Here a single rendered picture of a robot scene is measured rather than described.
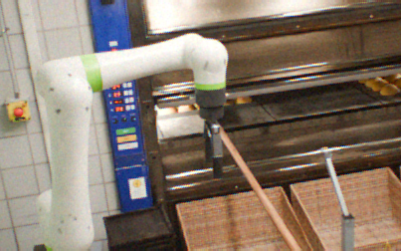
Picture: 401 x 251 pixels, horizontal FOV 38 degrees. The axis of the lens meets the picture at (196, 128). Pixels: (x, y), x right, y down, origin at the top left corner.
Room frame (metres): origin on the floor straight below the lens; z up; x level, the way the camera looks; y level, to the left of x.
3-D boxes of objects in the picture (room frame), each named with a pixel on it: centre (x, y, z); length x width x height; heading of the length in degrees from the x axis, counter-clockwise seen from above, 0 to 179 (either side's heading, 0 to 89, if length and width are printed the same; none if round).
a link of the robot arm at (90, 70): (1.65, 0.36, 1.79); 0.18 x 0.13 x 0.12; 112
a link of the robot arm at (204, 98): (1.68, -0.05, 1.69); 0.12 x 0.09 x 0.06; 97
